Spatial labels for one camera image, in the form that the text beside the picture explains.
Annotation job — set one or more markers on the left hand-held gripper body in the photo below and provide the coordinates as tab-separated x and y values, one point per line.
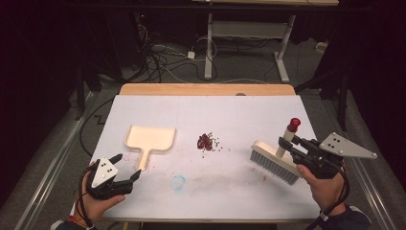
103	172

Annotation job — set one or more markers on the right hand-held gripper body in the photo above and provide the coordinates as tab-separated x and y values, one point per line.
320	159

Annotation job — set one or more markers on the cream brush with red cap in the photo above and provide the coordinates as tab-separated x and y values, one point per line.
274	159

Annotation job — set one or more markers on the person's right hand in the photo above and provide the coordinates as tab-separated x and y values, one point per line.
325	191

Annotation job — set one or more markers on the person's left hand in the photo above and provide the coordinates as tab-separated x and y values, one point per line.
99	206

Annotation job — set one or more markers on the cream dustpan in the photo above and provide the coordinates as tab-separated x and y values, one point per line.
150	139

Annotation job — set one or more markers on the black stand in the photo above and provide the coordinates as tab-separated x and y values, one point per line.
342	102

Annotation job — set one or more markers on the white table cover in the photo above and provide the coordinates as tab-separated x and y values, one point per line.
198	188

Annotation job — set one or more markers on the pile of red beans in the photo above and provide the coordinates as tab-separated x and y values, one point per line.
205	142

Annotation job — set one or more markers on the wooden table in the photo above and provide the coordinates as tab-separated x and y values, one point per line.
207	89

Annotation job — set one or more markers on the small white box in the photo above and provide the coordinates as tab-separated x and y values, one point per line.
321	47

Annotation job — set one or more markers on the white power adapter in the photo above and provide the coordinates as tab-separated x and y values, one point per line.
191	55

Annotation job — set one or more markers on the aluminium floor rail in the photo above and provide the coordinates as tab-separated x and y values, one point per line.
360	185
60	159

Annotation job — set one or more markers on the white desk frame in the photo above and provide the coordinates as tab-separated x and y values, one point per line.
209	48

